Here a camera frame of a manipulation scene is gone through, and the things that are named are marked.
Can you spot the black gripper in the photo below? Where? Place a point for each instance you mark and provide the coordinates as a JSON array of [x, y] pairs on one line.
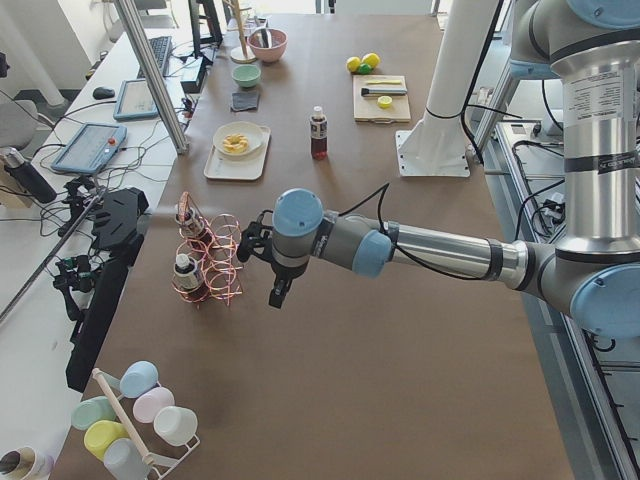
[[285, 276]]

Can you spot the tea bottle rack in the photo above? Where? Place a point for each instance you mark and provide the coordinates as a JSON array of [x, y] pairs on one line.
[[318, 134], [188, 278], [191, 225]]

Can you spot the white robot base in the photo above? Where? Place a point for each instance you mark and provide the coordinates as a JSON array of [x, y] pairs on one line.
[[436, 146]]

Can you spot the cream serving tray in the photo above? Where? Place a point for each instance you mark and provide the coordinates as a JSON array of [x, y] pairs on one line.
[[247, 165]]

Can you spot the tea bottle front rack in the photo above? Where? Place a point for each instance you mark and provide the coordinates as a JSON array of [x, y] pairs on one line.
[[188, 278]]

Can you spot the white round plate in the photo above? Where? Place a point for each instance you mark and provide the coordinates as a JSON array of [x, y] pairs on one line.
[[249, 129]]

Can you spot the grey folded cloth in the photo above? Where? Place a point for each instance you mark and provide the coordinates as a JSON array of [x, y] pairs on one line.
[[244, 101]]

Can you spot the green bowl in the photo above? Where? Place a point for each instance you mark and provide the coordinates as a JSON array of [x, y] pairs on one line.
[[247, 75]]

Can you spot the black power box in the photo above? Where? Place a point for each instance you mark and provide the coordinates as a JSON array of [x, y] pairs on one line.
[[193, 75]]

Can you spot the wooden cutting board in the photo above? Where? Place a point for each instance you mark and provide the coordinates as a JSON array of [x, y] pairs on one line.
[[366, 110]]

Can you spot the steel muddler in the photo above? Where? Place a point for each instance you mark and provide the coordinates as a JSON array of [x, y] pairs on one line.
[[372, 91]]

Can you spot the teach pendant right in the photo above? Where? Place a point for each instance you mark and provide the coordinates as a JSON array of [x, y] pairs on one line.
[[135, 102]]

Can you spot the teach pendant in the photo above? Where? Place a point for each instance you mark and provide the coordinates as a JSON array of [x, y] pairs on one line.
[[135, 102], [91, 148]]

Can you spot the blue cup on rack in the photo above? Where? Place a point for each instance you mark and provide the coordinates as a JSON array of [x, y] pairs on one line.
[[139, 378]]

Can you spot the teach pendant left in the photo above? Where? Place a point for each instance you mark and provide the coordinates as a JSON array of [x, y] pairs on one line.
[[91, 148]]

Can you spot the half lemon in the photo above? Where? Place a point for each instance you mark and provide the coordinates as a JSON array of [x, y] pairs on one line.
[[384, 102]]

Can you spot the yellow plastic knife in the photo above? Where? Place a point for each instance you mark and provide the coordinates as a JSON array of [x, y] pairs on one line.
[[383, 81]]

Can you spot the whole lemon near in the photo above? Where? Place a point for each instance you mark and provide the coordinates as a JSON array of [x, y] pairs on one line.
[[353, 63]]

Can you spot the whole lemon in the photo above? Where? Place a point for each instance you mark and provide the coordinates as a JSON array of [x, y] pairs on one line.
[[372, 60], [353, 63]]

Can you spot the pink bowl with ice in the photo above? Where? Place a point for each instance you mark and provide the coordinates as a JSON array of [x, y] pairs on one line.
[[273, 54]]

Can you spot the green lime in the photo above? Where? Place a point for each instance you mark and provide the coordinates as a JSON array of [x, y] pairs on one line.
[[364, 69]]

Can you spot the pink cup on rack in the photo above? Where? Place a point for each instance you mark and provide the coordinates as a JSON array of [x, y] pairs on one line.
[[148, 405]]

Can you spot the white cup on rack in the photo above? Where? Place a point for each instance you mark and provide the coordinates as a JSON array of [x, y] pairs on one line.
[[176, 425]]

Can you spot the black keyboard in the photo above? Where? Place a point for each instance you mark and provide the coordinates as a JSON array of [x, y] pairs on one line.
[[161, 48]]

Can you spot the whole lemon far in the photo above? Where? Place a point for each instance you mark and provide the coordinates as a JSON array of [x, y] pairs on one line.
[[372, 60]]

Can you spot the black computer mouse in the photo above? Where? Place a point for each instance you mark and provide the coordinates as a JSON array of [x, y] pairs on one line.
[[102, 93]]

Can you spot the black water flask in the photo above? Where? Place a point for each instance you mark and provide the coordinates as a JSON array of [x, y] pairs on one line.
[[26, 175]]

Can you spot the green cup on rack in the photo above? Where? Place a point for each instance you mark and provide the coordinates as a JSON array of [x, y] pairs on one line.
[[91, 410]]

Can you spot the yellow cup on rack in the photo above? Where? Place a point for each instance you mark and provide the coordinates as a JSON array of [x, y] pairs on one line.
[[101, 434]]

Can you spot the grey cup on rack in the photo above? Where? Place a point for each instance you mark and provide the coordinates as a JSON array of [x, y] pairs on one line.
[[124, 462]]

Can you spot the tape roll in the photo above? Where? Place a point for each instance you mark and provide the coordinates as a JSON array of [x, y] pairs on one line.
[[26, 464]]

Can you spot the copper wire bottle rack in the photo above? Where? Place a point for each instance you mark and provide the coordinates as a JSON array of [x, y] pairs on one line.
[[216, 257]]

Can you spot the braided ring bread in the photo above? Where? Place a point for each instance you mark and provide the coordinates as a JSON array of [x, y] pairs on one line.
[[235, 143]]

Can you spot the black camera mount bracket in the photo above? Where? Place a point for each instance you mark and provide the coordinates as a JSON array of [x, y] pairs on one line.
[[116, 231]]

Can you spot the white wire cup rack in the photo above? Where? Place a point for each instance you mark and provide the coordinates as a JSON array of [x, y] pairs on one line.
[[155, 452]]

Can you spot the aluminium camera post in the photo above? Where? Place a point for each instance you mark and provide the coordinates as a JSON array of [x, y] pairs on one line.
[[133, 27]]

